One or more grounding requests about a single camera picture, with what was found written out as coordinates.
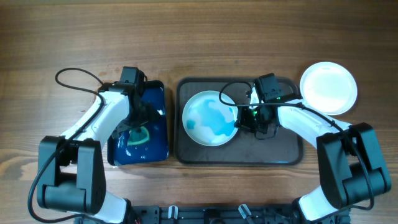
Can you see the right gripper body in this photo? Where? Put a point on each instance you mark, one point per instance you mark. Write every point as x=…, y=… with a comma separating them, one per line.
x=245, y=121

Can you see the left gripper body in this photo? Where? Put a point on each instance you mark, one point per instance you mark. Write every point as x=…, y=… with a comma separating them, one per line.
x=136, y=119

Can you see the green yellow sponge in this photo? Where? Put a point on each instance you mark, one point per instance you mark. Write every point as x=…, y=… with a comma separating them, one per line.
x=138, y=136

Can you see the white plate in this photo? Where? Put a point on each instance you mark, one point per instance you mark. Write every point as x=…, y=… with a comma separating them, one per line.
x=329, y=87
x=208, y=118

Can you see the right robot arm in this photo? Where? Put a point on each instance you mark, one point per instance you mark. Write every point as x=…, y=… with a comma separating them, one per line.
x=350, y=161

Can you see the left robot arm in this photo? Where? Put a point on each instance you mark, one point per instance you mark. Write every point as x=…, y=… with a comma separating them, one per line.
x=70, y=182

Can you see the black water tray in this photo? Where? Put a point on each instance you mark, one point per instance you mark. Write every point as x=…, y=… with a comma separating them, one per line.
x=157, y=148

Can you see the brown serving tray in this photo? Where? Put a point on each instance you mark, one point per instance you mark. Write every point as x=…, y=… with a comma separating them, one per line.
x=284, y=149

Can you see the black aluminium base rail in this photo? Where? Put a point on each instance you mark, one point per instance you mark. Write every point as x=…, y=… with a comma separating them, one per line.
x=267, y=214

